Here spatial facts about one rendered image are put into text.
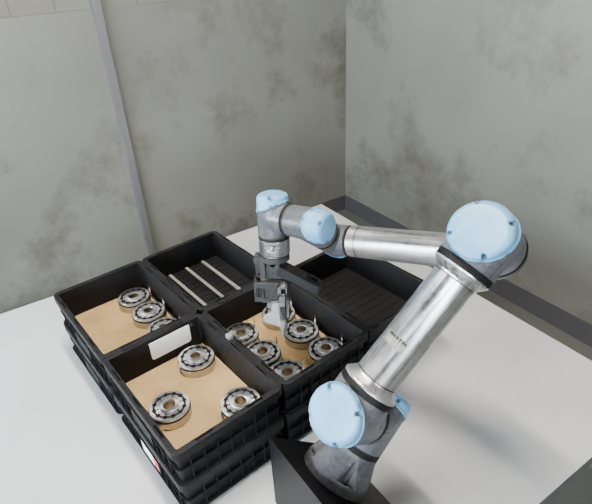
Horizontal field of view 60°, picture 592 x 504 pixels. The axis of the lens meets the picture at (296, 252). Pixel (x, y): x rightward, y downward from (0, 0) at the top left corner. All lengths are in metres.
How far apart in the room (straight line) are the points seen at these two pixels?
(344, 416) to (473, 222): 0.41
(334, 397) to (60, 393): 1.02
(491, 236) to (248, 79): 2.59
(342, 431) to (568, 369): 0.98
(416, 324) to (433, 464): 0.57
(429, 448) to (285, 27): 2.66
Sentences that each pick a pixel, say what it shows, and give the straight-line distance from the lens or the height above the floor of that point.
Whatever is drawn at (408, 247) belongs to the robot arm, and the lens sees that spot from 1.14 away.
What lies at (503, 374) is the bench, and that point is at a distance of 1.71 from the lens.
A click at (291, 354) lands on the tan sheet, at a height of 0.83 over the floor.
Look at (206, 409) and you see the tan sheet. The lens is 1.40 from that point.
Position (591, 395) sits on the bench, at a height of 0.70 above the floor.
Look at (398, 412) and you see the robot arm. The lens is 1.12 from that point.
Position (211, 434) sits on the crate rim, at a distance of 1.21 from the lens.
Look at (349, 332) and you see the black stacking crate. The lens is 1.47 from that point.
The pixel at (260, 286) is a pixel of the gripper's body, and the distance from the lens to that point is 1.25.
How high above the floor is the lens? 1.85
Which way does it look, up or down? 31 degrees down
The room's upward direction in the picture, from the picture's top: 3 degrees counter-clockwise
